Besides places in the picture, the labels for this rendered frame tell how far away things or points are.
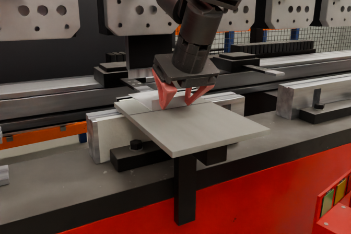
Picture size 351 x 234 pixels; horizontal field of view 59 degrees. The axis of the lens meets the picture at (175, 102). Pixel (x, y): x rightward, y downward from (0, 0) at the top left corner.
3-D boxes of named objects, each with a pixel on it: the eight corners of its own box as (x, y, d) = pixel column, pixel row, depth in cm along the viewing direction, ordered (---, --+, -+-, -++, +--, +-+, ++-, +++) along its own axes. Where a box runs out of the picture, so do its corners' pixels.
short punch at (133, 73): (129, 80, 66) (128, 34, 63) (126, 78, 68) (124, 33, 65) (172, 75, 70) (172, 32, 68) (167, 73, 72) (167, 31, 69)
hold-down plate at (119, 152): (117, 173, 62) (117, 159, 61) (109, 161, 66) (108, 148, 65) (238, 143, 75) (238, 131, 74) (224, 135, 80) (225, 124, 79)
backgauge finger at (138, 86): (123, 102, 70) (121, 80, 68) (93, 79, 92) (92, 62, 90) (170, 95, 75) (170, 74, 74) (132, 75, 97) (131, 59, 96)
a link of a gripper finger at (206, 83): (157, 95, 61) (167, 55, 55) (188, 91, 65) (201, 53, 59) (171, 119, 57) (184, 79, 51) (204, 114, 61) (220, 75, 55)
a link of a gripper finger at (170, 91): (144, 96, 60) (153, 56, 54) (176, 92, 63) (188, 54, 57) (158, 121, 56) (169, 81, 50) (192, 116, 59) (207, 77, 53)
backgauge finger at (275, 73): (264, 82, 89) (265, 64, 87) (212, 67, 111) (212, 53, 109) (294, 78, 94) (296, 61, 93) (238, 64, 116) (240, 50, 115)
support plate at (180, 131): (172, 158, 43) (172, 152, 43) (114, 106, 65) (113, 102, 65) (270, 134, 51) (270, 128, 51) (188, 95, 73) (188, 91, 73)
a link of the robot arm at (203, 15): (202, 11, 44) (232, 10, 47) (177, -11, 47) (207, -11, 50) (189, 53, 48) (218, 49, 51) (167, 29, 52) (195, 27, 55)
